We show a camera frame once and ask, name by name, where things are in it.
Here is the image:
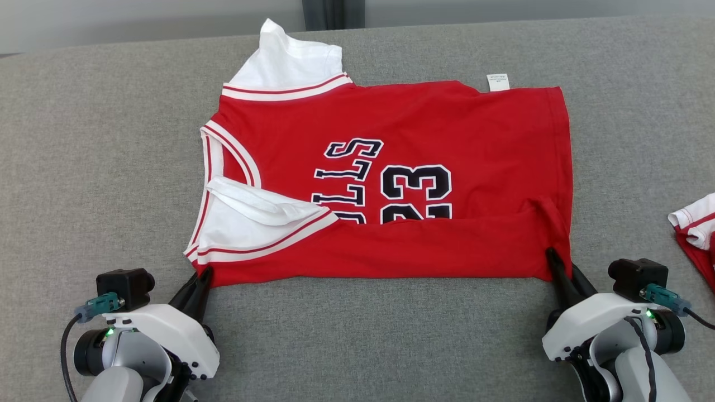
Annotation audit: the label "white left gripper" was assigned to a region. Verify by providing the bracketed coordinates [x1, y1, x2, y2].
[103, 266, 220, 381]

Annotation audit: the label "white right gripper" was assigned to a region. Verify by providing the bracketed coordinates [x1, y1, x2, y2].
[542, 247, 660, 363]

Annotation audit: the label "red shorts with white stripe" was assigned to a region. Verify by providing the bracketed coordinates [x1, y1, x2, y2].
[668, 194, 715, 294]

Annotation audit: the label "red basketball jersey white trim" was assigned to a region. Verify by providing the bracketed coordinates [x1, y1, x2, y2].
[184, 18, 574, 288]

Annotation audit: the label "teal right camera connector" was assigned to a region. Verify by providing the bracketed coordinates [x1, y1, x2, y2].
[640, 284, 692, 317]

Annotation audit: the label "teal camera connector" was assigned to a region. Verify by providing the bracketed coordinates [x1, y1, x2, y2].
[75, 293, 125, 323]
[640, 284, 692, 317]

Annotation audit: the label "teal left camera connector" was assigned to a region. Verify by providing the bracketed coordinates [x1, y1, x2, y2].
[75, 293, 125, 323]

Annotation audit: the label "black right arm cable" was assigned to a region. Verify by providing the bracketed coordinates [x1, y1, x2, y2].
[625, 317, 657, 402]

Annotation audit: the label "black right camera cable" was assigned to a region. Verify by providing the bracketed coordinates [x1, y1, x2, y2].
[684, 307, 715, 331]

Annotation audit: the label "black camera cable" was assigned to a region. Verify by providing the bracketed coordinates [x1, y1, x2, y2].
[684, 307, 715, 331]
[60, 314, 82, 402]

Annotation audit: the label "black left camera cable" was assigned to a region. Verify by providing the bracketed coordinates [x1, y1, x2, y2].
[60, 314, 82, 402]

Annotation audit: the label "grey metal partition post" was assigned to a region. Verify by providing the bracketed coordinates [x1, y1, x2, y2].
[302, 0, 366, 31]

